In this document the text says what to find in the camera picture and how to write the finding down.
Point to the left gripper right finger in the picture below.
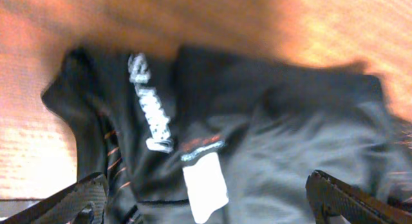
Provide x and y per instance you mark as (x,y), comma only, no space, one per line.
(333,201)

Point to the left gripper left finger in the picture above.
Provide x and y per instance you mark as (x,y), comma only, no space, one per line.
(82,202)

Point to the black printed cycling jersey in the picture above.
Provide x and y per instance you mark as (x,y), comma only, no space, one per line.
(226,136)

